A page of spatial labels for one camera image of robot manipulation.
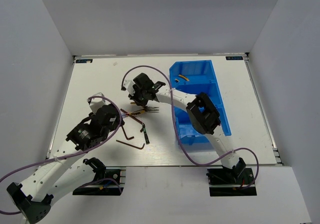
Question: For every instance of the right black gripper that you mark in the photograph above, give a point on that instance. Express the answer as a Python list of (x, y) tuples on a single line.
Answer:
[(135, 98)]

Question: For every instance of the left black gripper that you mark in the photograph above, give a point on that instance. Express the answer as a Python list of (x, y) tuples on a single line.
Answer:
[(116, 123)]

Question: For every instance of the yellow pliers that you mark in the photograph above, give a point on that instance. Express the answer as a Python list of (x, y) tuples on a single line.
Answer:
[(139, 110), (181, 78)]

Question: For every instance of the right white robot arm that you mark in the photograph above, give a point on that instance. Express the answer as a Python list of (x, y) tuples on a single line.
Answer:
[(203, 115)]

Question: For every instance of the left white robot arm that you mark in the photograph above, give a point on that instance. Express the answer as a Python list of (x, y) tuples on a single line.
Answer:
[(68, 169)]

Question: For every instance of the brown hex key long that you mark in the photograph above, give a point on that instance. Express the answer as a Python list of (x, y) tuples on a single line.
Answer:
[(130, 145)]

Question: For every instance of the brown hex key short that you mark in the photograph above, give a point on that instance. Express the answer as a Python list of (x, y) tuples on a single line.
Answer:
[(125, 134)]

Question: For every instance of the green black small screwdriver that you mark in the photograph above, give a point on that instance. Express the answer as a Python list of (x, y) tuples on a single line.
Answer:
[(143, 130)]

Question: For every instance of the blue plastic bin far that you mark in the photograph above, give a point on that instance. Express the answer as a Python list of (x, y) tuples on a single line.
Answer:
[(201, 76)]

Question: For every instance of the blue plastic bin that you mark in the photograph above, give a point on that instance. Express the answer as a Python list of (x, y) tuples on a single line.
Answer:
[(201, 76), (188, 135)]

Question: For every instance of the blue plastic bin near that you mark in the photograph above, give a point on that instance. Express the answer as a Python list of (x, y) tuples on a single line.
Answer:
[(188, 135)]

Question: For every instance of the left corner label sticker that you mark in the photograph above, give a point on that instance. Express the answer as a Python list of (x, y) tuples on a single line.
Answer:
[(84, 61)]

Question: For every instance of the corner label sticker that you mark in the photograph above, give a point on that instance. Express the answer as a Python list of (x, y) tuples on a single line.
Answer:
[(84, 61), (234, 58)]

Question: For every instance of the right corner label sticker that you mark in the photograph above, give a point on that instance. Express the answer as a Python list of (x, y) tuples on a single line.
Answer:
[(234, 58)]

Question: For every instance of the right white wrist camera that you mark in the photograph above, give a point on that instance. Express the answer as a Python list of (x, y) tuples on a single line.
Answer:
[(128, 85)]

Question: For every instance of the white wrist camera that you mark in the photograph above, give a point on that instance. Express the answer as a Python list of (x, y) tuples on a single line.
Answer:
[(96, 103), (128, 85)]

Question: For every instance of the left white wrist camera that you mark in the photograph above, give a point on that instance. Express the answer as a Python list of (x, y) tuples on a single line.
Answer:
[(96, 103)]

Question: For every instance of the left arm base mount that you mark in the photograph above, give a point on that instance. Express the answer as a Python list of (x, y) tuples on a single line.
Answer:
[(106, 182)]

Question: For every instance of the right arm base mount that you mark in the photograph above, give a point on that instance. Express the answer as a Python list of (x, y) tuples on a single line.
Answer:
[(222, 184)]

